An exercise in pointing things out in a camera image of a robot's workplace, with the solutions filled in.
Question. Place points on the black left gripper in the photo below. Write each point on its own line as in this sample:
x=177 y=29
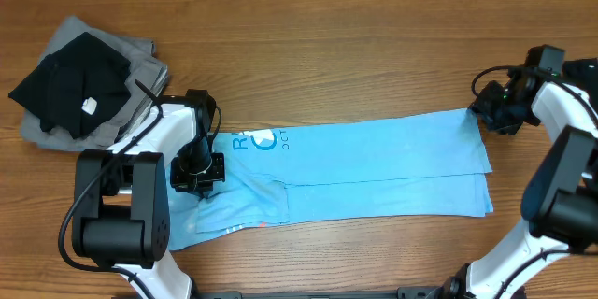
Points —
x=181 y=182

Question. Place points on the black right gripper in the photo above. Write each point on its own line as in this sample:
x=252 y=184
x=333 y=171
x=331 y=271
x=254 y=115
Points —
x=482 y=107

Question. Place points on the light blue t-shirt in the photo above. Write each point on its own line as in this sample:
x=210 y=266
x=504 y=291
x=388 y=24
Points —
x=430 y=164

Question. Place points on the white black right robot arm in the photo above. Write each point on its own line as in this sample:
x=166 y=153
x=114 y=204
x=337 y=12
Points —
x=559 y=206

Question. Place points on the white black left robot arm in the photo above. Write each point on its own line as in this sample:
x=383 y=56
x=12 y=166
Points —
x=120 y=215

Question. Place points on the grey folded garment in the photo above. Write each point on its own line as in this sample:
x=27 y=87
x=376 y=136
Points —
x=150 y=71

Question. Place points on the black folded garment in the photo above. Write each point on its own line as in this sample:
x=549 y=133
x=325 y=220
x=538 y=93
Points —
x=77 y=88

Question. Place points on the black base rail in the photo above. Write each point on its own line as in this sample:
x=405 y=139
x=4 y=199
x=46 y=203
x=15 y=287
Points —
x=299 y=294

